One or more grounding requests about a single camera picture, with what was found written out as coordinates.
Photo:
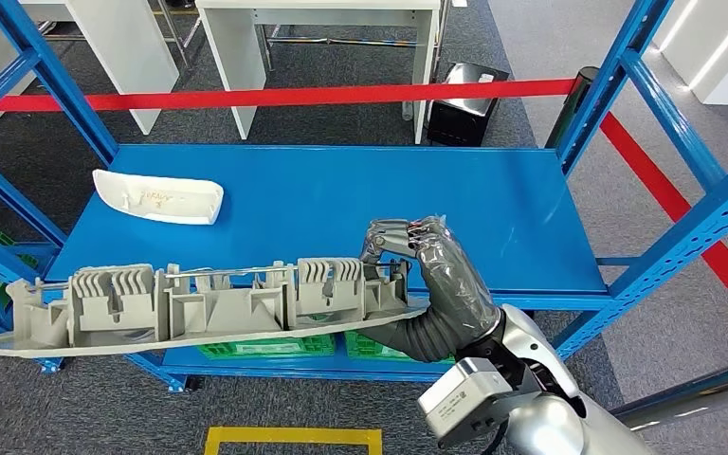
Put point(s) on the grey plastic wheel cover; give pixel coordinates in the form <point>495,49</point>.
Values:
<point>232,314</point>

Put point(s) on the shiny metal pole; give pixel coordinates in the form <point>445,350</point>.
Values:
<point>703,392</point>

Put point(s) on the red barrier belt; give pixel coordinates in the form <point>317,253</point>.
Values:
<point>276,97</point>
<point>665,188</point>

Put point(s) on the black bin with shiny lid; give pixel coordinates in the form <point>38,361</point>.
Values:
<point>458,122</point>

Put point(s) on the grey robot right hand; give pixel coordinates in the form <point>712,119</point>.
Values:
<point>452,282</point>

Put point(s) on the white plastic shell part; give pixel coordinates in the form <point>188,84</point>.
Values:
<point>163,201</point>

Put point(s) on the black stanchion post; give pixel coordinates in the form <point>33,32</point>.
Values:
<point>568,119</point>

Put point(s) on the white desk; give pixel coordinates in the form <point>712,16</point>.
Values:
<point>125,50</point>
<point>232,63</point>

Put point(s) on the yellow floor tape square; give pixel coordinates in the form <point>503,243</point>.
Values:
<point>288,434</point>

